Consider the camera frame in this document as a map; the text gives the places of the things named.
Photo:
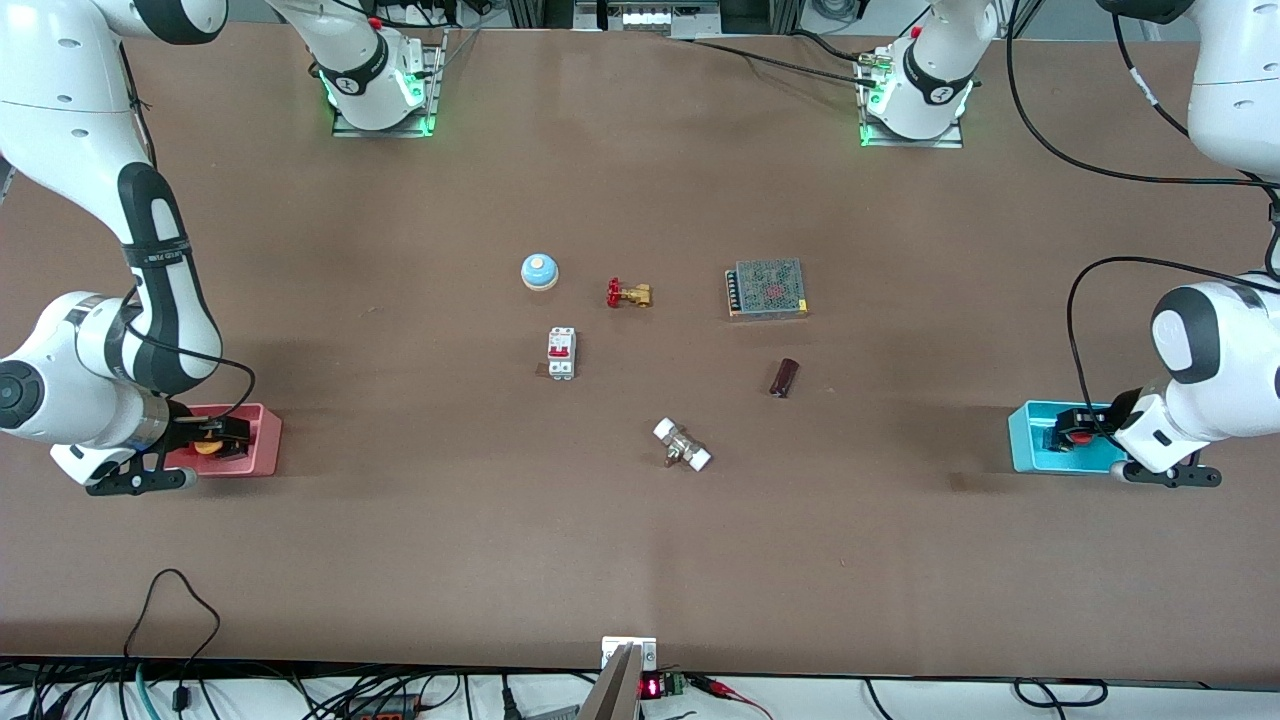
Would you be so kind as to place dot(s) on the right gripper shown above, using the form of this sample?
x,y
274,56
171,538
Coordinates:
x,y
187,430

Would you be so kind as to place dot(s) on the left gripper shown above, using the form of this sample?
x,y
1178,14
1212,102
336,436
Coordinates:
x,y
1098,421

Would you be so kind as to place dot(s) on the yellow push button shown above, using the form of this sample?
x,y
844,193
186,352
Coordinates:
x,y
208,447

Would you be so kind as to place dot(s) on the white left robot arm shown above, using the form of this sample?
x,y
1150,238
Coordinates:
x,y
1240,100

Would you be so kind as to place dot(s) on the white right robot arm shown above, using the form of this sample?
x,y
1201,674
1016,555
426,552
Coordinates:
x,y
70,120

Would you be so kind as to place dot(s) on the pink plastic bin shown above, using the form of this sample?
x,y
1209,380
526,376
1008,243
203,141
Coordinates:
x,y
265,440

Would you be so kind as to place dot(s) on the cyan plastic bin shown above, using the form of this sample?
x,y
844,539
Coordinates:
x,y
1025,440

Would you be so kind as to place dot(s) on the dark brown capacitor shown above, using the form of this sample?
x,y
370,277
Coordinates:
x,y
784,377

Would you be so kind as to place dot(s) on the orange power strip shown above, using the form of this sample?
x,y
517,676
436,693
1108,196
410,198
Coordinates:
x,y
385,710

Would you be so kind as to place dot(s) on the metal mesh power supply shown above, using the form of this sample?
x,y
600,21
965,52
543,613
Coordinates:
x,y
768,290

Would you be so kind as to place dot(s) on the white circuit breaker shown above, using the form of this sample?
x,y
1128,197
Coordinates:
x,y
561,352

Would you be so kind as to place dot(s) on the blue call bell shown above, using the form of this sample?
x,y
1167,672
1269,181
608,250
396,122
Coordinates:
x,y
539,271

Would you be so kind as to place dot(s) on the metal fitting white ends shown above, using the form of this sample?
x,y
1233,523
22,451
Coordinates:
x,y
682,445

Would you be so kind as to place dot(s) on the red clip lead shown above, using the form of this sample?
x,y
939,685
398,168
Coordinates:
x,y
730,690

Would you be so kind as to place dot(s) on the red LED display module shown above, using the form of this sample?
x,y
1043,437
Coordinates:
x,y
651,687

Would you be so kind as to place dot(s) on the grey equipment box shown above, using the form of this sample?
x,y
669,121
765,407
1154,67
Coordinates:
x,y
645,18

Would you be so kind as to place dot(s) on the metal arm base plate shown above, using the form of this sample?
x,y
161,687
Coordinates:
x,y
910,143
434,90

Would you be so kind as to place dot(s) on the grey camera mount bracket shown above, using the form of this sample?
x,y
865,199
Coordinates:
x,y
615,690

